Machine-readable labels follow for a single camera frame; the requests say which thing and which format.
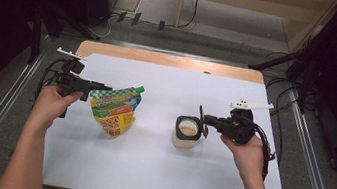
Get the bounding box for white floor cable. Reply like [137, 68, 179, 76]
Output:
[85, 10, 119, 41]

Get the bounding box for left hand-held gripper cable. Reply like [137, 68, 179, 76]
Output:
[33, 54, 69, 104]

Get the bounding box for right hand-held gripper cable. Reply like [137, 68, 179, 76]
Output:
[238, 116, 282, 184]

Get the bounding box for hand-held gripper cable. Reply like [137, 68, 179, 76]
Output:
[33, 54, 69, 104]
[238, 116, 282, 184]

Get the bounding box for yellow spouted pouch green cap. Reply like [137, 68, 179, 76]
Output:
[83, 78, 146, 142]

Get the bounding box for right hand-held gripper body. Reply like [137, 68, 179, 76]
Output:
[215, 95, 275, 150]

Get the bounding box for white paper sheet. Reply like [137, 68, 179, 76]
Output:
[37, 47, 308, 189]

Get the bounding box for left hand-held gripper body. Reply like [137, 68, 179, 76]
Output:
[49, 46, 99, 102]

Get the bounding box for person's right hand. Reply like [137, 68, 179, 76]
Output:
[213, 129, 271, 188]

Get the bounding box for black floor cable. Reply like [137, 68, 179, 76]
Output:
[253, 74, 304, 168]

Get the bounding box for person's left hand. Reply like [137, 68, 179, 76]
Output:
[29, 82, 85, 135]

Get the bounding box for black tripod stand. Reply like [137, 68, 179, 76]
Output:
[247, 42, 302, 77]

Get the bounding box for light wooden frame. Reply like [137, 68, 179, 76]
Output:
[173, 0, 337, 61]

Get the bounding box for clear container with black lid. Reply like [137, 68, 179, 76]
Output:
[171, 101, 213, 154]

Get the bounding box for black upright stand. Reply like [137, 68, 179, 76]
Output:
[23, 0, 50, 67]

